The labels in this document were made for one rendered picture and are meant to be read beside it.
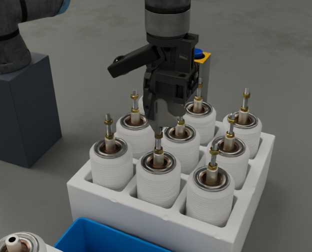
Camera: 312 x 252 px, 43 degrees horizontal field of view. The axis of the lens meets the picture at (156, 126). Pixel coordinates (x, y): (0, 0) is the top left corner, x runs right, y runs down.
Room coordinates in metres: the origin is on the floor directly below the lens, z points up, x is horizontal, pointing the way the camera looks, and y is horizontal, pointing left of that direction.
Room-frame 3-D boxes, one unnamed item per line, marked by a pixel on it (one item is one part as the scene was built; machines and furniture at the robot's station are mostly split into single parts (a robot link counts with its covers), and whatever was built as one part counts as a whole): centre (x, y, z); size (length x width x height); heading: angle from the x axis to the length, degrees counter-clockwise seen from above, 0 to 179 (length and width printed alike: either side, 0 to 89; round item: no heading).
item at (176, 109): (0.66, -0.03, 0.38); 0.06 x 0.03 x 0.09; 66
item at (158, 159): (0.65, -0.01, 0.26); 0.02 x 0.02 x 0.03
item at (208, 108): (0.87, -0.11, 0.25); 0.08 x 0.08 x 0.01
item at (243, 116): (0.82, -0.21, 0.26); 0.02 x 0.02 x 0.03
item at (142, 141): (0.81, 0.05, 0.16); 0.10 x 0.10 x 0.18
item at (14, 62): (1.04, 0.43, 0.35); 0.15 x 0.15 x 0.10
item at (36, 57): (1.04, 0.43, 0.15); 0.18 x 0.18 x 0.30; 68
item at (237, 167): (0.71, -0.16, 0.16); 0.10 x 0.10 x 0.18
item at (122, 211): (0.76, -0.06, 0.09); 0.39 x 0.39 x 0.18; 65
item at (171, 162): (0.65, -0.01, 0.25); 0.08 x 0.08 x 0.01
